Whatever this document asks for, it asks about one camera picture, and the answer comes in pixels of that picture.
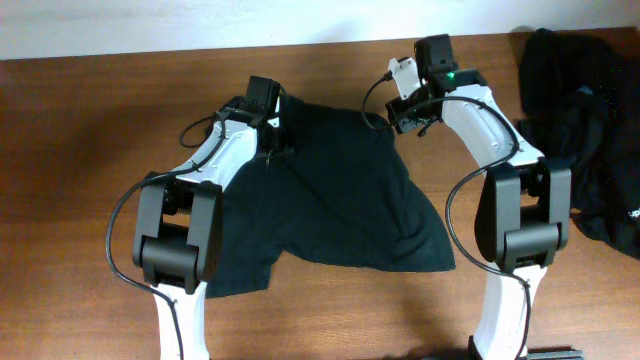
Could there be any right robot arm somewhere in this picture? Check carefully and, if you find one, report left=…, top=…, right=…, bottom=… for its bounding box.
left=383, top=34, right=583, bottom=360

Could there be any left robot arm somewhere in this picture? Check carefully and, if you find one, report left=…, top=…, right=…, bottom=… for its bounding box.
left=132, top=76, right=288, bottom=359

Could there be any pile of black clothes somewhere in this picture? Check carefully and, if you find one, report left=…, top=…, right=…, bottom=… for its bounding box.
left=517, top=28, right=639, bottom=258

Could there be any black t-shirt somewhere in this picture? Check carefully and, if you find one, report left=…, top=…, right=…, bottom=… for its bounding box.
left=206, top=97, right=455, bottom=298

